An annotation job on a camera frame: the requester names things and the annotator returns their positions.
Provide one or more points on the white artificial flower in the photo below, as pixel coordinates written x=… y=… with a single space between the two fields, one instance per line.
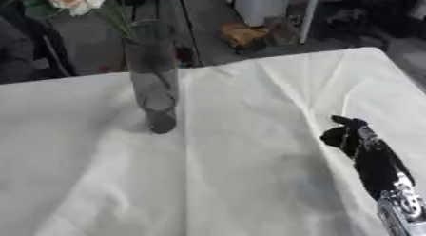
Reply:
x=76 y=0

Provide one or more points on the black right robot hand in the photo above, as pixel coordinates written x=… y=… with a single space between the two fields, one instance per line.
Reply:
x=371 y=160

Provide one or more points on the green grass sprig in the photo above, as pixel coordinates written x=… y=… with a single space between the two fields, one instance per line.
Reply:
x=119 y=17

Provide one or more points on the white cabinet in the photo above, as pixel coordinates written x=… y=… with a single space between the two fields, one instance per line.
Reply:
x=260 y=6

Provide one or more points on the black chair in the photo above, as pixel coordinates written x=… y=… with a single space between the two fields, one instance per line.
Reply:
x=27 y=46

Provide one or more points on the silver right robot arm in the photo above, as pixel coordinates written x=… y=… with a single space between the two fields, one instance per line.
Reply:
x=404 y=211

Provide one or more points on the grey glass cylinder vase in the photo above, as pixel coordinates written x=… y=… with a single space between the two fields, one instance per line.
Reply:
x=153 y=84

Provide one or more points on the tan bag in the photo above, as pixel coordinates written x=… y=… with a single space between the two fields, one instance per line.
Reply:
x=243 y=35

